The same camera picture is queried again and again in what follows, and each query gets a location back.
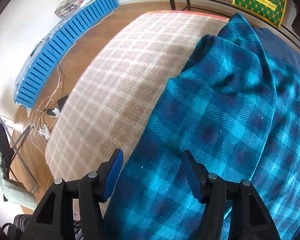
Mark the teal plaid fleece garment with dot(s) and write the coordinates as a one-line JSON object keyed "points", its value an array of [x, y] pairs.
{"points": [[227, 105]]}

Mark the floral folded cloth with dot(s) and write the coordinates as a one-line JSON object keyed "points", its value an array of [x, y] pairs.
{"points": [[70, 2]]}

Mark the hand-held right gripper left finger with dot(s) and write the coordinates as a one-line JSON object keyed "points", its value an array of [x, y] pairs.
{"points": [[113, 175]]}

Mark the beige plaid bed blanket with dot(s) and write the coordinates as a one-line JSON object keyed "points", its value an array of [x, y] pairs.
{"points": [[120, 80]]}

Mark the green yellow patterned bag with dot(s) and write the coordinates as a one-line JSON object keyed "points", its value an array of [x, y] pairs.
{"points": [[260, 2]]}

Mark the white power strip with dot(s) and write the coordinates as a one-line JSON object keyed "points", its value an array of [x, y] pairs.
{"points": [[53, 112], [43, 132]]}

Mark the blue slatted plastic panel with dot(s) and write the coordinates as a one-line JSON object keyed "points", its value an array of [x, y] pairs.
{"points": [[52, 62]]}

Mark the green quilted cushion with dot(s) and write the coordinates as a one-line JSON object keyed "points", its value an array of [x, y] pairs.
{"points": [[15, 192]]}

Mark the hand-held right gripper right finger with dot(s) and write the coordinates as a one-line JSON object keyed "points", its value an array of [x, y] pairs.
{"points": [[192, 177]]}

